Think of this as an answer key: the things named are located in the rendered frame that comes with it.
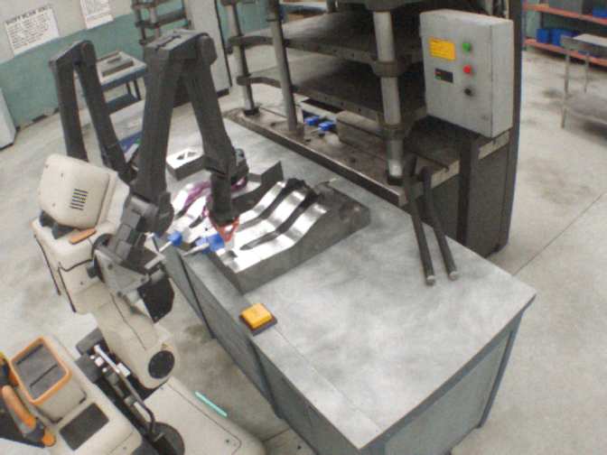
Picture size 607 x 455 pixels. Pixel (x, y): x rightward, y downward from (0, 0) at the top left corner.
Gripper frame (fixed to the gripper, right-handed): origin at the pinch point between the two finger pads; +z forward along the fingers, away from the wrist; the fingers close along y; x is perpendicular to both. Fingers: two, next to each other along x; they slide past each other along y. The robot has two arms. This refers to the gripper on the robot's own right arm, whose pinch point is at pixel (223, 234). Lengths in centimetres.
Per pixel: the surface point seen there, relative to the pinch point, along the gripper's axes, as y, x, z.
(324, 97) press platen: 54, -78, -9
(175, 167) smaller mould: 76, -14, 18
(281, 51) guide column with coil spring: 82, -73, -26
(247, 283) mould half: -9.6, -2.1, 12.4
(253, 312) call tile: -21.5, 3.3, 11.4
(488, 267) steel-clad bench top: -54, -59, 2
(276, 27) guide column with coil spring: 83, -71, -39
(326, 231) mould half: -9.2, -30.6, 5.4
